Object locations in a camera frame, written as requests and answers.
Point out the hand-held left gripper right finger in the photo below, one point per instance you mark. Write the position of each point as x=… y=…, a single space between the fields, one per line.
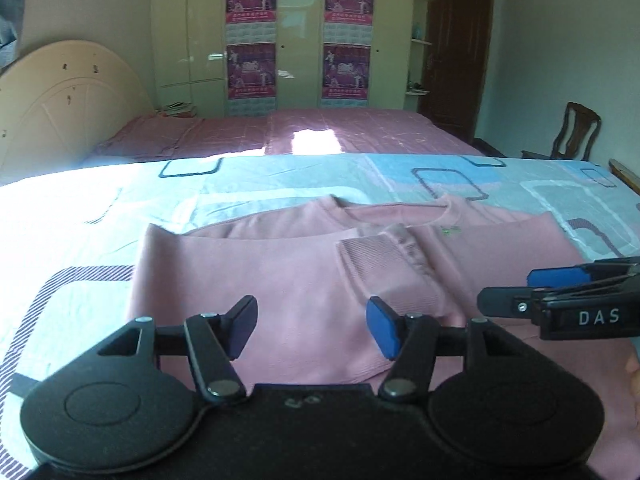
x=381 y=327

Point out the blue patterned bedsheet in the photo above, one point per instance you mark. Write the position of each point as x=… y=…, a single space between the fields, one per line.
x=350 y=175

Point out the cream corner shelf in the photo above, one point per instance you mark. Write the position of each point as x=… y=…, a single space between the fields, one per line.
x=421 y=41

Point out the dark wooden chair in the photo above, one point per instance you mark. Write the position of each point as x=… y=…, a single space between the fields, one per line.
x=580 y=127

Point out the wooden bed frame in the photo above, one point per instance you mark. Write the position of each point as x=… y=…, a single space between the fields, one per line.
x=627 y=172

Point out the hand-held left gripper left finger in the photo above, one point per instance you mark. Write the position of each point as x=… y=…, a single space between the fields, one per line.
x=242 y=327

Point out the pink bed cover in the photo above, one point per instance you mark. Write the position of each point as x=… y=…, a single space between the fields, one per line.
x=225 y=130

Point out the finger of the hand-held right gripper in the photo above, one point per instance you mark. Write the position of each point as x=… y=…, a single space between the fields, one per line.
x=502 y=302
x=560 y=276

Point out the stack of books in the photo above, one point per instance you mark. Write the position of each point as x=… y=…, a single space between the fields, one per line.
x=177 y=109

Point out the pink sweater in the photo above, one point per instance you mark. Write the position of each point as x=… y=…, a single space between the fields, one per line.
x=300 y=270

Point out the cream wooden headboard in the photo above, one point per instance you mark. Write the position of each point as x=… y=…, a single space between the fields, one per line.
x=60 y=110

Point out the hanging grey cloth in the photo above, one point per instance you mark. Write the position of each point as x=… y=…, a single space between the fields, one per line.
x=10 y=20

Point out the dark brown door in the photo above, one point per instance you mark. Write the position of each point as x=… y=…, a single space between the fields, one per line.
x=455 y=60

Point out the cream wardrobe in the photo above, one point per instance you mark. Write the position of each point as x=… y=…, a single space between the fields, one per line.
x=300 y=35

